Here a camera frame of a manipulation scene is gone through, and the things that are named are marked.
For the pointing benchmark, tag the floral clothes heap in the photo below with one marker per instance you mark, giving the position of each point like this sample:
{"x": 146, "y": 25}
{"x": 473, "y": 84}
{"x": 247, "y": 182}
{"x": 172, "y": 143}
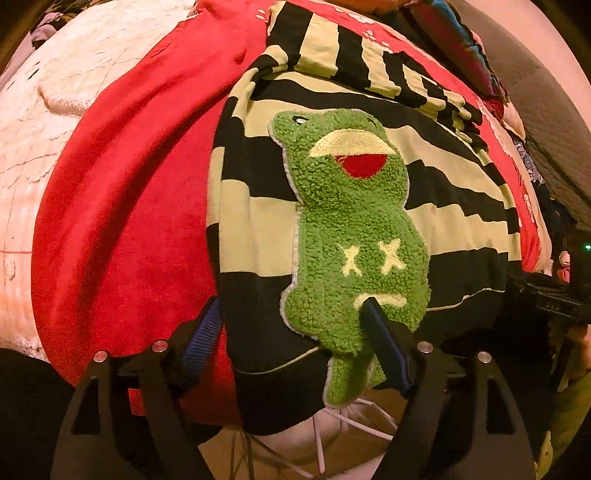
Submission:
{"x": 545, "y": 203}

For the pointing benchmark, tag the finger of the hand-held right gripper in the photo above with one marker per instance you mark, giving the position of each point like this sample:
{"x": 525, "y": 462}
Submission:
{"x": 549, "y": 295}

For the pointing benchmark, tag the red fleece blanket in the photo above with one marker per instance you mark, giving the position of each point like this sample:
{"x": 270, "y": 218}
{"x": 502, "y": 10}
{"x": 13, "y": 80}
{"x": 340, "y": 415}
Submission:
{"x": 120, "y": 207}

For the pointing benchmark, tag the yellow-green cloth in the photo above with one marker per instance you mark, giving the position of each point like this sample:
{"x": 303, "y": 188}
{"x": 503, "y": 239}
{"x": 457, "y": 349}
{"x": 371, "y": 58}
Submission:
{"x": 572, "y": 415}

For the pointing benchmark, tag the multicoloured striped pillow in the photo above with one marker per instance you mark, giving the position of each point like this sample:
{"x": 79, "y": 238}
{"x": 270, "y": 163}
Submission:
{"x": 452, "y": 41}

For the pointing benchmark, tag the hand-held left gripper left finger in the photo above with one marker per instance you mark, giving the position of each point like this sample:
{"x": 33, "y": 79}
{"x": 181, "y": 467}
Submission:
{"x": 203, "y": 339}

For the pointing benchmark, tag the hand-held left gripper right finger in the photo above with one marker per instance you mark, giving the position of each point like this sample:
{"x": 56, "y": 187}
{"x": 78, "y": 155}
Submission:
{"x": 385, "y": 339}

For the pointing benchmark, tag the pink quilted bedspread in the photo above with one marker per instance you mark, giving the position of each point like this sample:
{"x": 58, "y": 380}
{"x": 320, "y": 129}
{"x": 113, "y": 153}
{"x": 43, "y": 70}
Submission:
{"x": 55, "y": 101}

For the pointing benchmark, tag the grey quilted headboard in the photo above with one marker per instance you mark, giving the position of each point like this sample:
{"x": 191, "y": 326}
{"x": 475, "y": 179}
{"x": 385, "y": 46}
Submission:
{"x": 545, "y": 92}

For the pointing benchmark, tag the cream pillow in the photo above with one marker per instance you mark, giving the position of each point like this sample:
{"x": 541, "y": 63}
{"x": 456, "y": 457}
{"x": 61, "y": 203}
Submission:
{"x": 515, "y": 120}

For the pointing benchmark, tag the striped sweater with frog patch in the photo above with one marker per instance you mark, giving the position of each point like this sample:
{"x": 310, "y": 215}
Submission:
{"x": 258, "y": 221}

